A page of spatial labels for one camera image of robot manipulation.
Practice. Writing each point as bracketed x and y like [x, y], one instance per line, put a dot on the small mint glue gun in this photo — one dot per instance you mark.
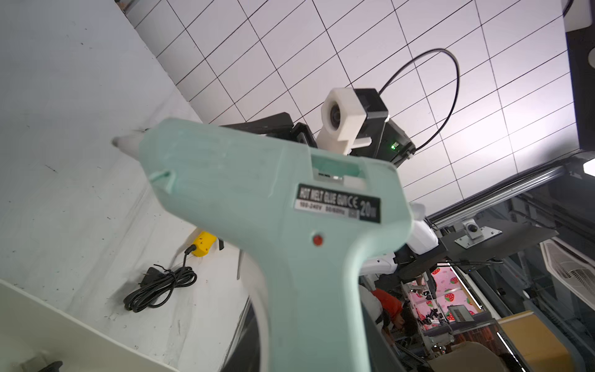
[308, 219]

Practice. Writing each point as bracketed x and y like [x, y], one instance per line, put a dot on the silver fork right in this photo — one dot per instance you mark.
[239, 265]

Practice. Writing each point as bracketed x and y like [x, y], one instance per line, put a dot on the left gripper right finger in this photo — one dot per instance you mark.
[382, 358]

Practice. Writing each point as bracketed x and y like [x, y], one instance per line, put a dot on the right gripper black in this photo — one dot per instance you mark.
[385, 142]

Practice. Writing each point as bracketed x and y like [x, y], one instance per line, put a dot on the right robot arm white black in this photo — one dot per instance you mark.
[487, 99]

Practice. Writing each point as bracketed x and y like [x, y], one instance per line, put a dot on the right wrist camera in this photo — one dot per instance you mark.
[352, 120]

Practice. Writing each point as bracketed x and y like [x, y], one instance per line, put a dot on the yellow glue gun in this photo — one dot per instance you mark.
[158, 283]

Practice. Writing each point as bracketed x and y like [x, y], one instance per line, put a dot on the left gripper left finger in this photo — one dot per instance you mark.
[243, 354]

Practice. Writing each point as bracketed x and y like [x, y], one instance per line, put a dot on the cream plastic storage box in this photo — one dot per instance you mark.
[38, 337]

